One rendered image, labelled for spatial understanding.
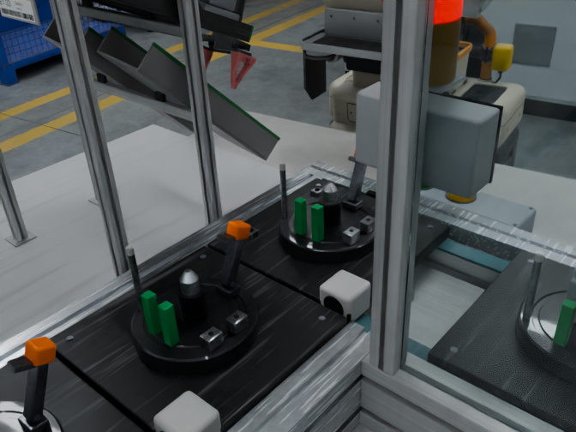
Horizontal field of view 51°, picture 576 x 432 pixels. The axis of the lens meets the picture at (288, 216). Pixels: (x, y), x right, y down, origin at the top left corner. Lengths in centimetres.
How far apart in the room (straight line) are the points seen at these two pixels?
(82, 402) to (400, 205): 36
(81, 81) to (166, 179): 55
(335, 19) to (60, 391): 109
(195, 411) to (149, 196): 68
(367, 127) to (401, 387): 27
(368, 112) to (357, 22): 93
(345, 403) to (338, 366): 4
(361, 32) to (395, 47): 99
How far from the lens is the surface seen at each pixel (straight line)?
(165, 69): 86
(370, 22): 146
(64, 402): 67
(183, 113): 90
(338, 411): 68
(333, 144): 137
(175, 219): 112
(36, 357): 57
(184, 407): 60
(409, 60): 48
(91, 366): 69
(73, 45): 73
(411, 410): 67
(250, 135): 97
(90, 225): 115
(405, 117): 50
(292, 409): 62
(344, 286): 71
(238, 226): 68
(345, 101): 157
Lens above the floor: 143
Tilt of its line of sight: 31 degrees down
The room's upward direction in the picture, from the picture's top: 3 degrees counter-clockwise
